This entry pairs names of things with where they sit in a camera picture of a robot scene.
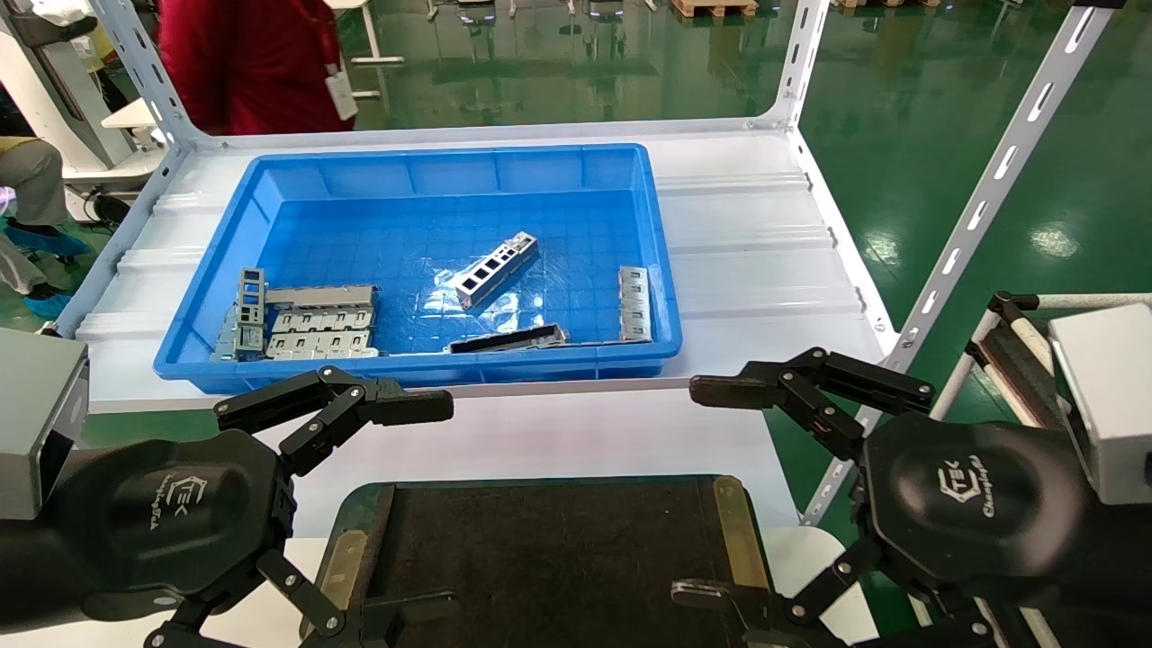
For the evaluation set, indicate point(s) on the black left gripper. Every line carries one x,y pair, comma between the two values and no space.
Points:
171,513

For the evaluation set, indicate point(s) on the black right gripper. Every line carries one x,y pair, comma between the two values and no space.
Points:
976,508

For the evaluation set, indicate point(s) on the silver bracket with square holes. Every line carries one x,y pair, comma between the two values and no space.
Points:
493,270

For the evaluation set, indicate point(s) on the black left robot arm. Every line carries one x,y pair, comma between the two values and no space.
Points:
27,567

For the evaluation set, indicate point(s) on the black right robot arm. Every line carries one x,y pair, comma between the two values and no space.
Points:
1125,567

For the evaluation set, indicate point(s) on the black foam container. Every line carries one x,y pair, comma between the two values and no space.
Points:
540,549

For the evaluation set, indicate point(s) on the dark long metal part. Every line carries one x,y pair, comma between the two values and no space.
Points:
508,340

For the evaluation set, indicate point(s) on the silver flat metal plate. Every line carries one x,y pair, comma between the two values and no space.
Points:
320,343
320,319
320,296

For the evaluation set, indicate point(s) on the white tube cart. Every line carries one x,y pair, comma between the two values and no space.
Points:
1012,355

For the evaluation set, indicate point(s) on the silver slotted metal strip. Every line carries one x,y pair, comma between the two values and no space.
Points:
634,304

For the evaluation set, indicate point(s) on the blue plastic bin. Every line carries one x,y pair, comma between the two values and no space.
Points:
576,171

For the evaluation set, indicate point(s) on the white id badge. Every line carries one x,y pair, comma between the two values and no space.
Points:
342,95

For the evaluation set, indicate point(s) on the person with blue shoe covers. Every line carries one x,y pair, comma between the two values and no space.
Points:
31,189

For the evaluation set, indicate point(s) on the person in red coat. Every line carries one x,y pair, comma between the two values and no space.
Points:
252,63

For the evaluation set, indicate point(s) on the white table leg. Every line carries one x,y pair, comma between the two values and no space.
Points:
371,40

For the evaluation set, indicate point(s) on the wooden pallet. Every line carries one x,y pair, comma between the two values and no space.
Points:
713,7

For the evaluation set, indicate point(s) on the white machine base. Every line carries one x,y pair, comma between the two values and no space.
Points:
63,81

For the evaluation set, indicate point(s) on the grey upright metal bracket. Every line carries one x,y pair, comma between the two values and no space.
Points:
251,297

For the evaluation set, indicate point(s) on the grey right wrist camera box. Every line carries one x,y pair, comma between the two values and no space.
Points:
1107,400

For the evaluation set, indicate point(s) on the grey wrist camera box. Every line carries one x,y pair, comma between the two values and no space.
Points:
31,423
1107,400

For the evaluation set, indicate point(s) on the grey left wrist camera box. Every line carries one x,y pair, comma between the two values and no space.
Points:
31,423

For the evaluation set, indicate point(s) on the white perforated rack post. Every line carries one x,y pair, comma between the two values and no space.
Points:
148,72
999,171
796,63

